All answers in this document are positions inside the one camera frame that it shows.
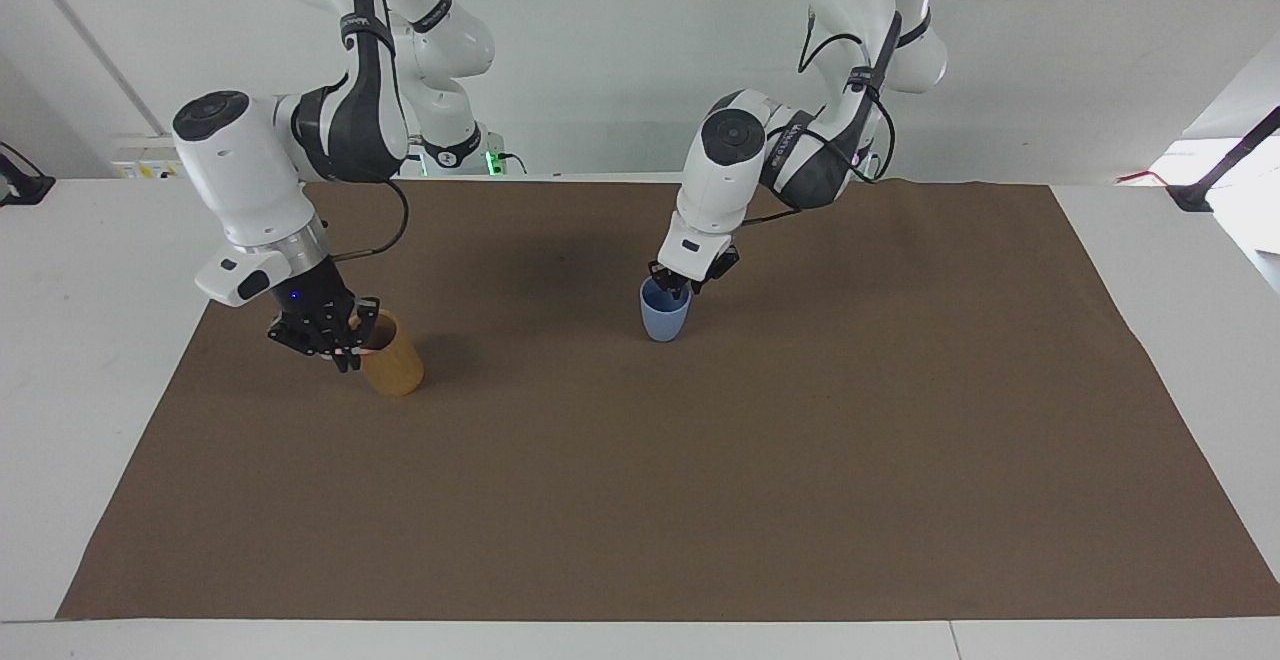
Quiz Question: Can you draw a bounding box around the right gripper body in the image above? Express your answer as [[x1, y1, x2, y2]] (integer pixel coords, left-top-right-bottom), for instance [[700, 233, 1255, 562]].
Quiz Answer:
[[272, 256, 359, 329]]

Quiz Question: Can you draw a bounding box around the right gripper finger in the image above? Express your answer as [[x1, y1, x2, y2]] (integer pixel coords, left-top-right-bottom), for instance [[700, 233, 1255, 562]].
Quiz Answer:
[[266, 314, 337, 357], [332, 297, 382, 374]]

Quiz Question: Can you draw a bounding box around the blue cup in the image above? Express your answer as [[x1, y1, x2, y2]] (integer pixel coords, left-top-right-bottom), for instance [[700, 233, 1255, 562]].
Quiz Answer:
[[640, 276, 693, 344]]

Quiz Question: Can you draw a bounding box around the brown wooden cup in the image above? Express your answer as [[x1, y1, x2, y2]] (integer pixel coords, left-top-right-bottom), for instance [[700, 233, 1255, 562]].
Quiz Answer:
[[355, 309, 426, 399]]

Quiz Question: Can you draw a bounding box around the white socket box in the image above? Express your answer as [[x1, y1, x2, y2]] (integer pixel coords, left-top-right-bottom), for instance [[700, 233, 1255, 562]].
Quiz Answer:
[[108, 134, 189, 180]]

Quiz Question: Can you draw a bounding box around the black stand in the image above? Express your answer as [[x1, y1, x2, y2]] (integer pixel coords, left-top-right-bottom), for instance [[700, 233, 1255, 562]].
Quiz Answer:
[[1167, 105, 1280, 214], [0, 140, 57, 208]]

